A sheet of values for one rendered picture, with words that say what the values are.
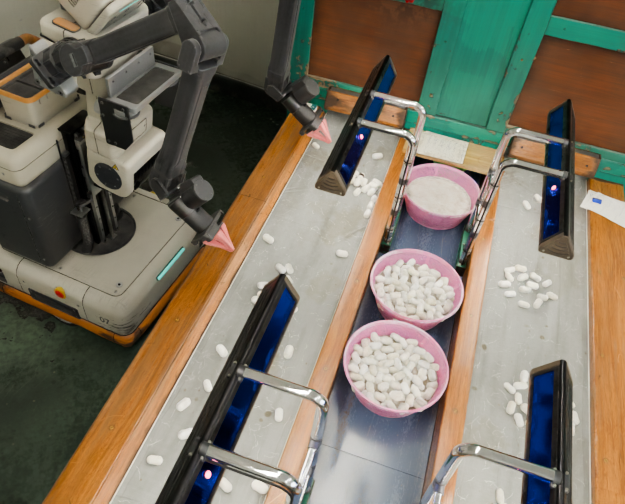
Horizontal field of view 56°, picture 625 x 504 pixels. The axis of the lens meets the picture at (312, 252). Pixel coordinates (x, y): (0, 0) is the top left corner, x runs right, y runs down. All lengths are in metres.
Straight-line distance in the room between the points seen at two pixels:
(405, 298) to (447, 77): 0.84
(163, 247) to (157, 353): 0.95
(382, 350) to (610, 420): 0.57
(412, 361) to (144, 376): 0.67
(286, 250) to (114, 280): 0.80
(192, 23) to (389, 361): 0.92
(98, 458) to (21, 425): 1.01
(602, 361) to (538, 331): 0.17
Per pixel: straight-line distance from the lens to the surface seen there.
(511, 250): 1.92
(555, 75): 2.12
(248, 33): 3.48
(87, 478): 1.38
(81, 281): 2.32
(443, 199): 2.02
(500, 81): 2.13
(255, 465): 0.96
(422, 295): 1.69
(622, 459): 1.60
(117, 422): 1.42
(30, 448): 2.32
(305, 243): 1.75
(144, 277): 2.29
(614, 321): 1.84
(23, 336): 2.58
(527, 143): 2.19
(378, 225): 1.81
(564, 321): 1.80
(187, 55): 1.29
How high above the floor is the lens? 2.01
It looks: 47 degrees down
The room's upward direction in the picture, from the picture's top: 8 degrees clockwise
